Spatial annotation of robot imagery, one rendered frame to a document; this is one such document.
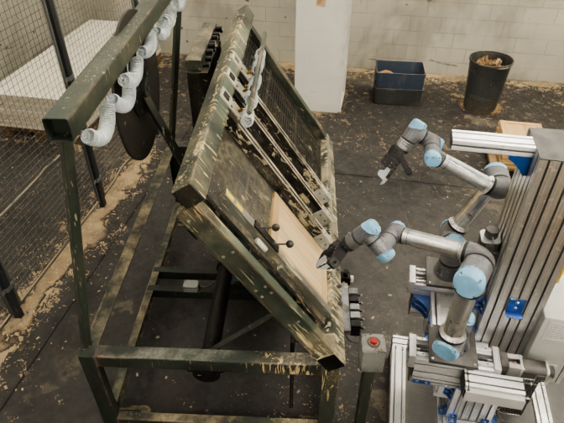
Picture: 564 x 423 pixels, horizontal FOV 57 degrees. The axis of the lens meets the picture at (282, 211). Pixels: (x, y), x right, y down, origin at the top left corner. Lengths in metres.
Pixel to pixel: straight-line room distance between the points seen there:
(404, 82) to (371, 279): 3.19
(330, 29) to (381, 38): 1.61
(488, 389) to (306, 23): 4.62
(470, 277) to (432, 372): 0.78
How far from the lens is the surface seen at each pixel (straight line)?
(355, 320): 3.05
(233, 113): 2.73
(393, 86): 6.85
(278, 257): 2.57
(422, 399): 3.49
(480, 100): 6.92
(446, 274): 2.95
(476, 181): 2.62
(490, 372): 2.75
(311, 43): 6.33
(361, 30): 7.71
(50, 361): 4.12
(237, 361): 2.83
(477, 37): 7.80
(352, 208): 5.04
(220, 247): 2.22
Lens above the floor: 3.09
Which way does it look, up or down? 39 degrees down
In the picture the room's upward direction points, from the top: straight up
